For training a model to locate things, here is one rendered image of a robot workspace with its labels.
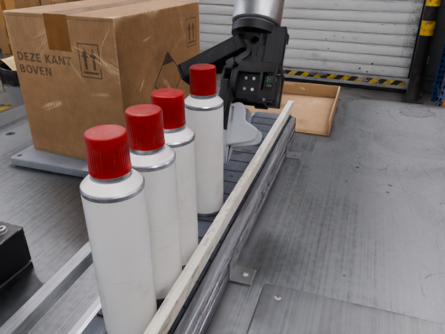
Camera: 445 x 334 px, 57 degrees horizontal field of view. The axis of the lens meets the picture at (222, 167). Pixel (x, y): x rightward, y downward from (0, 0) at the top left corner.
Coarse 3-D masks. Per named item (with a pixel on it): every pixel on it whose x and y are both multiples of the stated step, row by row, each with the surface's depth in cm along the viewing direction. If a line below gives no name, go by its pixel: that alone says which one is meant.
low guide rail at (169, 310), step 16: (288, 112) 87; (272, 128) 77; (272, 144) 75; (256, 160) 65; (240, 192) 57; (224, 208) 53; (224, 224) 51; (208, 240) 47; (192, 256) 44; (208, 256) 46; (192, 272) 42; (176, 288) 40; (192, 288) 42; (176, 304) 39; (160, 320) 36
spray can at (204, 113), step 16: (208, 64) 51; (192, 80) 50; (208, 80) 49; (192, 96) 51; (208, 96) 50; (192, 112) 50; (208, 112) 50; (192, 128) 51; (208, 128) 51; (208, 144) 52; (208, 160) 53; (208, 176) 54; (208, 192) 55; (208, 208) 56
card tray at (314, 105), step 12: (288, 84) 123; (300, 84) 122; (312, 84) 121; (288, 96) 122; (300, 96) 122; (312, 96) 122; (324, 96) 121; (336, 96) 110; (252, 108) 112; (300, 108) 112; (312, 108) 112; (324, 108) 112; (300, 120) 104; (312, 120) 104; (324, 120) 104; (300, 132) 97; (312, 132) 97; (324, 132) 97
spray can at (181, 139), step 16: (160, 96) 39; (176, 96) 39; (176, 112) 40; (176, 128) 40; (176, 144) 40; (192, 144) 42; (176, 160) 41; (192, 160) 42; (192, 176) 43; (192, 192) 44; (192, 208) 45; (192, 224) 46; (192, 240) 47
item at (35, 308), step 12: (84, 252) 37; (72, 264) 36; (84, 264) 37; (60, 276) 35; (72, 276) 36; (48, 288) 33; (60, 288) 34; (36, 300) 32; (48, 300) 33; (24, 312) 31; (36, 312) 32; (12, 324) 30; (24, 324) 31
